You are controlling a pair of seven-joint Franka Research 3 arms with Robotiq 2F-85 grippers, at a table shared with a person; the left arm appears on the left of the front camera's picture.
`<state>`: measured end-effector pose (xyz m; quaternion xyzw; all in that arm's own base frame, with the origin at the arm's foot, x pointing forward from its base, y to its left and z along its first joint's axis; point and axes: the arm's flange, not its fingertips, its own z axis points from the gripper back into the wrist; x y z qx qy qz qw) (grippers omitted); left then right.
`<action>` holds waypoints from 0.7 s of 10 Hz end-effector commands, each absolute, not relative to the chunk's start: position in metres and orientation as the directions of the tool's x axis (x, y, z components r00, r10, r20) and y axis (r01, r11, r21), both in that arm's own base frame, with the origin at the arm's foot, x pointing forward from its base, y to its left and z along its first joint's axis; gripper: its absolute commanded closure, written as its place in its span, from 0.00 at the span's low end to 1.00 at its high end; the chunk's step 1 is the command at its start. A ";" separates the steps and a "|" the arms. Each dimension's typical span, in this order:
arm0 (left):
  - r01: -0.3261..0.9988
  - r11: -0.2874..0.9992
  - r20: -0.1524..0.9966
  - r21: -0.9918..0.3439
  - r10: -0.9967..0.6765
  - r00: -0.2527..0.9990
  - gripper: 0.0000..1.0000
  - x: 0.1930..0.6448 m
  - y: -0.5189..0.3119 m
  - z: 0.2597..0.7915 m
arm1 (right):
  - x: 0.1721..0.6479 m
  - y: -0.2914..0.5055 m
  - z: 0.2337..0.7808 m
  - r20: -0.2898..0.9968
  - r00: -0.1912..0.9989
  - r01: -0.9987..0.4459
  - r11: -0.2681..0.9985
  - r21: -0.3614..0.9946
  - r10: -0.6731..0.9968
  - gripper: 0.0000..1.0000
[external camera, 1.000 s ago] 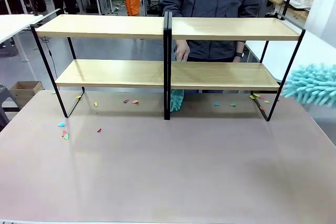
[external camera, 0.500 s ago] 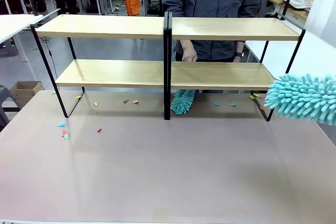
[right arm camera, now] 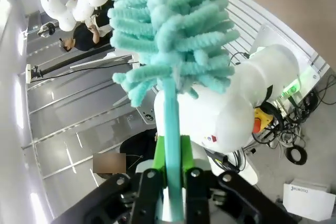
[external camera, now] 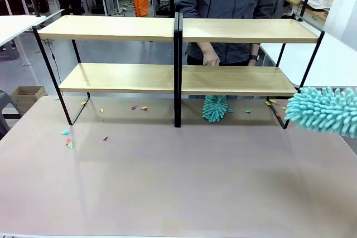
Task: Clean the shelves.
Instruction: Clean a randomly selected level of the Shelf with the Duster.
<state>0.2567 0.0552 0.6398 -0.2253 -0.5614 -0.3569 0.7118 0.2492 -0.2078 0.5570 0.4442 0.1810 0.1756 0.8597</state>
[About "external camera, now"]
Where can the large white table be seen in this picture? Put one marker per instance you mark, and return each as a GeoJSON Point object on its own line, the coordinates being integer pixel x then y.
{"type": "Point", "coordinates": [329, 62]}

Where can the black wristwatch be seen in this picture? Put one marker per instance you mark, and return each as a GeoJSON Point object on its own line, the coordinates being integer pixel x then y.
{"type": "Point", "coordinates": [254, 57]}

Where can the black backpack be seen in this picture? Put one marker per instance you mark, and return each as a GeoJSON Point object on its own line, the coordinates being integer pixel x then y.
{"type": "Point", "coordinates": [42, 1]}

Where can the wooden workbench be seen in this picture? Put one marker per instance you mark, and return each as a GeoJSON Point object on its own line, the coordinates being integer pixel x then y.
{"type": "Point", "coordinates": [315, 12]}

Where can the white table with white legs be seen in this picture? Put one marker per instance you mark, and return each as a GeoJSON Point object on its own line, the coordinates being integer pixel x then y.
{"type": "Point", "coordinates": [14, 26]}

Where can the teal chenille duster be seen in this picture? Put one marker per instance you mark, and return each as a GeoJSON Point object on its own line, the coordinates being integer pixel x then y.
{"type": "Point", "coordinates": [320, 112]}
{"type": "Point", "coordinates": [214, 109]}

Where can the person's right hand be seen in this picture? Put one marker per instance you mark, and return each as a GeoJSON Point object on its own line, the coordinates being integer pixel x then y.
{"type": "Point", "coordinates": [211, 59]}

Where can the wooden shelf unit black frame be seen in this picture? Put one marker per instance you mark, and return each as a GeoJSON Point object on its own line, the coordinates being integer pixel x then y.
{"type": "Point", "coordinates": [237, 33]}
{"type": "Point", "coordinates": [111, 31]}

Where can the cardboard box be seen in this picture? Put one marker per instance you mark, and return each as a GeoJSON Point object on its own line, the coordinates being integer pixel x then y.
{"type": "Point", "coordinates": [28, 97]}

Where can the white panel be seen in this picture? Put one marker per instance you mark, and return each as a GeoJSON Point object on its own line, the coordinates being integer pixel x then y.
{"type": "Point", "coordinates": [343, 12]}

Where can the person's left hand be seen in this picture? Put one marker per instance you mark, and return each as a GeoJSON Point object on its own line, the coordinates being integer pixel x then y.
{"type": "Point", "coordinates": [253, 63]}

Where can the grey chair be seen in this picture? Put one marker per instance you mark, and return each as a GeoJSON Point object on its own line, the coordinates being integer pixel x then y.
{"type": "Point", "coordinates": [4, 104]}

